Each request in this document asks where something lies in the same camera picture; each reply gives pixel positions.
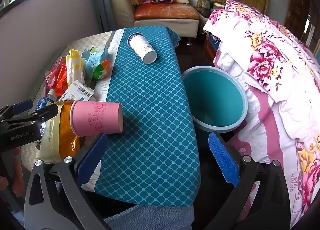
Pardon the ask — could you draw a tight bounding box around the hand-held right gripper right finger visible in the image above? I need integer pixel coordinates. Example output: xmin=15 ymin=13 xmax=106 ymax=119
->
xmin=204 ymin=131 xmax=298 ymax=230

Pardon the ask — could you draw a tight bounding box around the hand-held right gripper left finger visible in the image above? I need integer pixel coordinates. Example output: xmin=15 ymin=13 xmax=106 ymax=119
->
xmin=24 ymin=134 xmax=108 ymax=230

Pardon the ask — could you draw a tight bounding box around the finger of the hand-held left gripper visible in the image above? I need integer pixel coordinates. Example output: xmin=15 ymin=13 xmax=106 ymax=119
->
xmin=0 ymin=103 xmax=59 ymax=130
xmin=0 ymin=99 xmax=34 ymax=120

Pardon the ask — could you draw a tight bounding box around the orange cream snack packet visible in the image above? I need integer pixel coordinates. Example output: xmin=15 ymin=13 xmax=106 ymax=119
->
xmin=36 ymin=101 xmax=80 ymax=164

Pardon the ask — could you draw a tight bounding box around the pink paper cup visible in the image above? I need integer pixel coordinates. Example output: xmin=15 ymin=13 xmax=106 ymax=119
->
xmin=70 ymin=100 xmax=124 ymax=137

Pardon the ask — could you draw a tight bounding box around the teal trash bin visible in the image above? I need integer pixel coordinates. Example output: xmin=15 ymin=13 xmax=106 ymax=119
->
xmin=181 ymin=66 xmax=248 ymax=133

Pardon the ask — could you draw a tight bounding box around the blue milk carton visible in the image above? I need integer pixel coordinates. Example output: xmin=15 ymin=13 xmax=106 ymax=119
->
xmin=81 ymin=47 xmax=110 ymax=78

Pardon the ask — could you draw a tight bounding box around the white yogurt cup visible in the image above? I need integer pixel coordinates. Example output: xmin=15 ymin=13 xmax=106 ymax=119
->
xmin=127 ymin=33 xmax=157 ymax=64

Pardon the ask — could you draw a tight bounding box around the clear plastic bottle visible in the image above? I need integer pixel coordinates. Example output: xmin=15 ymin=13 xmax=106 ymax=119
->
xmin=35 ymin=89 xmax=57 ymax=113

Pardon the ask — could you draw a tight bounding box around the white barcode label packet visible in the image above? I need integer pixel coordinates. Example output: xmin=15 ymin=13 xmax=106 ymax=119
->
xmin=59 ymin=81 xmax=95 ymax=101

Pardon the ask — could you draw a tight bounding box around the red plastic wrapper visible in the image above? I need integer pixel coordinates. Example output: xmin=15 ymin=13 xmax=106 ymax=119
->
xmin=45 ymin=57 xmax=68 ymax=96

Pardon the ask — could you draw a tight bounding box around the yellow snack packet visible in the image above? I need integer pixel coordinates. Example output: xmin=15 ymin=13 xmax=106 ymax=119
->
xmin=66 ymin=49 xmax=86 ymax=88

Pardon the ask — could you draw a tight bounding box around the orange green wrapper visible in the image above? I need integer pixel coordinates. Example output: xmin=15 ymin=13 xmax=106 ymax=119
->
xmin=92 ymin=60 xmax=112 ymax=80

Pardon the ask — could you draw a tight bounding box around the teal diamond pattern mat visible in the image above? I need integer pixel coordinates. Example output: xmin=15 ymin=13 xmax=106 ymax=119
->
xmin=81 ymin=27 xmax=202 ymax=207

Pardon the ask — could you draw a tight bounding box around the blue towel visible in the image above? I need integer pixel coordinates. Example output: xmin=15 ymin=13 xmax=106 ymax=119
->
xmin=104 ymin=205 xmax=195 ymax=230

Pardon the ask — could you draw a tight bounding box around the pink floral quilt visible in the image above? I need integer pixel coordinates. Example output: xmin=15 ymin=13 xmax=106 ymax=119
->
xmin=203 ymin=0 xmax=320 ymax=229

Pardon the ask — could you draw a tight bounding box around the cream leather sofa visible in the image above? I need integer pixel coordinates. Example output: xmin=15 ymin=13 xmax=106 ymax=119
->
xmin=107 ymin=0 xmax=200 ymax=38

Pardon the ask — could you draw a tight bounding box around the orange seat cushion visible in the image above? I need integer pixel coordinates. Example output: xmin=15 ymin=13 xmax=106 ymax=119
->
xmin=134 ymin=2 xmax=200 ymax=20

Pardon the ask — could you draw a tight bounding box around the black media player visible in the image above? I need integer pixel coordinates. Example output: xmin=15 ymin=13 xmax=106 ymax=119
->
xmin=202 ymin=0 xmax=227 ymax=18

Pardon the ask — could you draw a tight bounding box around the dark framed wall picture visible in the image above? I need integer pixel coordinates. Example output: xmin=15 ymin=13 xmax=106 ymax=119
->
xmin=285 ymin=0 xmax=310 ymax=38

